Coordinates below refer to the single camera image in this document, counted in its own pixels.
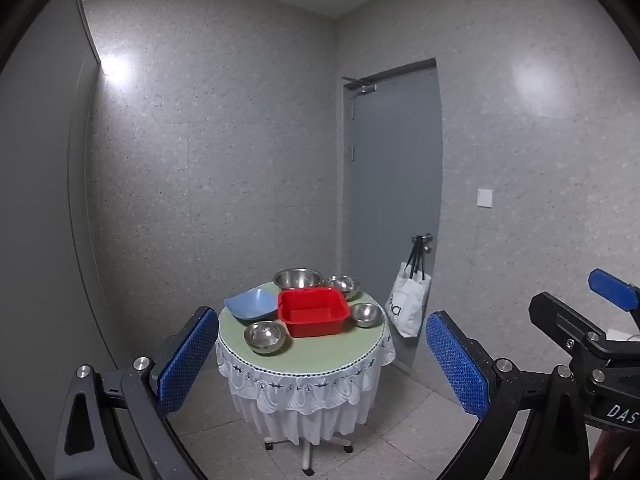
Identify door closer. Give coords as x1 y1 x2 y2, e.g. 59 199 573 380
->
341 76 378 94

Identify white wall switch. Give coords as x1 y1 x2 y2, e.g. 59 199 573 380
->
476 188 494 209

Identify grey door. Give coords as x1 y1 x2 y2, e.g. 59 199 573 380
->
342 58 445 361

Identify red plastic square basin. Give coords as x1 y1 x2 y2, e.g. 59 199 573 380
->
278 287 350 338

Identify large steel bowl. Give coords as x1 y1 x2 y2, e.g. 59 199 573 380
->
273 268 323 290

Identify person right hand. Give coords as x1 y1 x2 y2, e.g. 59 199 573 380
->
589 431 618 480

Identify white tote bag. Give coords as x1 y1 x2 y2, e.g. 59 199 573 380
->
385 244 432 338

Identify door handle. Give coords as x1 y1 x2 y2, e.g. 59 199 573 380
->
412 233 433 254

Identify blue square plastic plate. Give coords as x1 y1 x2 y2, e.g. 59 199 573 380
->
224 283 279 321

